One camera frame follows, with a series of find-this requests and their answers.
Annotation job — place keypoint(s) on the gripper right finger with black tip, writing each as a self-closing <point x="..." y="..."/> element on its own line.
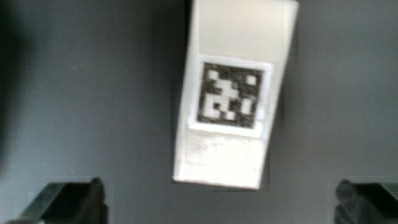
<point x="367" y="203"/>

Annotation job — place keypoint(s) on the gripper left finger with black tip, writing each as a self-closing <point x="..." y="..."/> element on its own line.
<point x="68" y="204"/>

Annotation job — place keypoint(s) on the white leg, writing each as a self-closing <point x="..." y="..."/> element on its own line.
<point x="237" y="55"/>

